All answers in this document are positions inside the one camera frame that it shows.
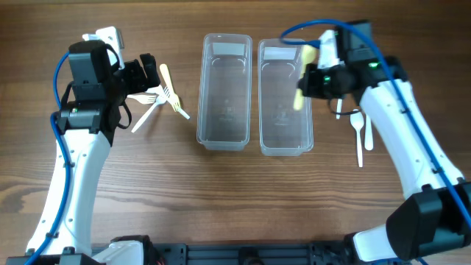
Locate yellow plastic fork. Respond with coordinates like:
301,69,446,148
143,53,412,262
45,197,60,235
159,64,181,112

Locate white fork long diagonal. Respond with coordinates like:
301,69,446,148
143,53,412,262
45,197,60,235
131,96,166,133

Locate yellow plastic spoon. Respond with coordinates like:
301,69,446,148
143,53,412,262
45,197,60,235
293,45,316,111

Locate white spoon short thick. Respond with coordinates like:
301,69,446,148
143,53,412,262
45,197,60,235
364,115,374,151

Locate white spoon top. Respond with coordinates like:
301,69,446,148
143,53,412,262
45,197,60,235
336,99,343,119

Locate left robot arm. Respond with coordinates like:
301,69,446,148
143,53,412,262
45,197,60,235
7,40,164,264

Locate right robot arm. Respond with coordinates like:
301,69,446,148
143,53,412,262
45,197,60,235
296,19,470,264

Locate right clear plastic container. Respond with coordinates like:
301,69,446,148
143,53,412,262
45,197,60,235
258,38,314,156

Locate clear plastic container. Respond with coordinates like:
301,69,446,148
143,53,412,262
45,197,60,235
196,33,252,151
258,38,314,156

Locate left clear plastic container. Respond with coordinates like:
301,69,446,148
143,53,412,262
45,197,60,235
196,33,252,151

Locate cream white plastic fork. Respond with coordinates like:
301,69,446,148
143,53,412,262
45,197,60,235
127,94,157,105

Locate left blue cable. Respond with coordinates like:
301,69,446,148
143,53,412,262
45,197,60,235
21,51,73,265

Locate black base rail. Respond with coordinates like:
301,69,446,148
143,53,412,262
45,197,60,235
154,241,362,265

